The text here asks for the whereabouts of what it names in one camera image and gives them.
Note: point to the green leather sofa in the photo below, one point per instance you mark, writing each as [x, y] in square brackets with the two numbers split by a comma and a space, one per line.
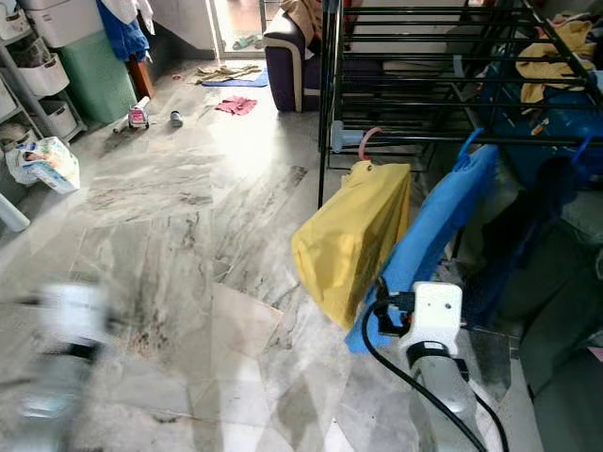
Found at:
[565, 339]

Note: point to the white round leg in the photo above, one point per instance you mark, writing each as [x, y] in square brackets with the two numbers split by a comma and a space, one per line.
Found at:
[11, 215]

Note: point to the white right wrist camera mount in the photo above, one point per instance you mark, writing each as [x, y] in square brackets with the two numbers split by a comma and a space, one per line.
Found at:
[433, 315]

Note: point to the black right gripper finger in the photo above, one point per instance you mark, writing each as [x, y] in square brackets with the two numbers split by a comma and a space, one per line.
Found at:
[381, 292]

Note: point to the green cabinet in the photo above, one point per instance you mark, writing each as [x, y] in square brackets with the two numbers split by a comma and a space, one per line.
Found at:
[99, 75]

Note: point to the beige rag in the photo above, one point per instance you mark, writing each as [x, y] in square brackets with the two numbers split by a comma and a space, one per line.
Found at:
[221, 71]

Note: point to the white storage drawer rack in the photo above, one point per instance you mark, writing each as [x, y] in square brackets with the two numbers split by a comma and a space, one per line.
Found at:
[42, 80]

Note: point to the yellow crumpled cloth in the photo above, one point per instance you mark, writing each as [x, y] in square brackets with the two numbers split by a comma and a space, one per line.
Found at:
[551, 66]

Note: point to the blue plastic hanger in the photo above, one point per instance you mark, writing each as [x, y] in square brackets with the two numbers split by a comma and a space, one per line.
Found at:
[582, 149]
[471, 141]

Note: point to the dark purple armchair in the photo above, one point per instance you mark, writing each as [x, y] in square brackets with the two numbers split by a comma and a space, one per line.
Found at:
[287, 68]

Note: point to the pink hanger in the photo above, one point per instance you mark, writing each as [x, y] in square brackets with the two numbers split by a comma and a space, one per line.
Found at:
[366, 141]

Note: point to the white pink toy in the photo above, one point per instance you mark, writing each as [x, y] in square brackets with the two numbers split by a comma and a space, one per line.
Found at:
[138, 116]

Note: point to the white printed plastic bag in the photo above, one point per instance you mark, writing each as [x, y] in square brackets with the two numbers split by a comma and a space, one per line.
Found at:
[52, 162]

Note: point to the flat blue rag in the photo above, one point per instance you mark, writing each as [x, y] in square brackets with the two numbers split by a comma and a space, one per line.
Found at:
[245, 80]

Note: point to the dark blue cloth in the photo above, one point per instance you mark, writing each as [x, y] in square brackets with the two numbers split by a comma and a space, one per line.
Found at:
[124, 38]

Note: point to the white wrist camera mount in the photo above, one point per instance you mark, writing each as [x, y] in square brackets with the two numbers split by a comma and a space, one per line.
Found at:
[433, 315]
[75, 315]

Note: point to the yellow shirt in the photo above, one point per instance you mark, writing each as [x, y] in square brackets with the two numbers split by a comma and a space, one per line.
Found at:
[353, 240]

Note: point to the pink foam mat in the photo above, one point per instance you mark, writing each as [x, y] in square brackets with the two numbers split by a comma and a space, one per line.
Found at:
[596, 354]

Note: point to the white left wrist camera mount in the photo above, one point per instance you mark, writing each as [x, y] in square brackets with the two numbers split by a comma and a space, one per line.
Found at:
[75, 315]

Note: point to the blue shirt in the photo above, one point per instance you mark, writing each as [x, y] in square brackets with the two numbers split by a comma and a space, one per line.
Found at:
[433, 226]

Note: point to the white plastic box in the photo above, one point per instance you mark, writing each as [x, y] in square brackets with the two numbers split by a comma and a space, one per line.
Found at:
[66, 19]

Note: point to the small pink cloth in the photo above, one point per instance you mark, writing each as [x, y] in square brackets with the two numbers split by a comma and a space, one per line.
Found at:
[236, 105]

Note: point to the black metal drying rack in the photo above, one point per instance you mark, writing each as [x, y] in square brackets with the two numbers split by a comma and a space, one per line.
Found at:
[433, 89]

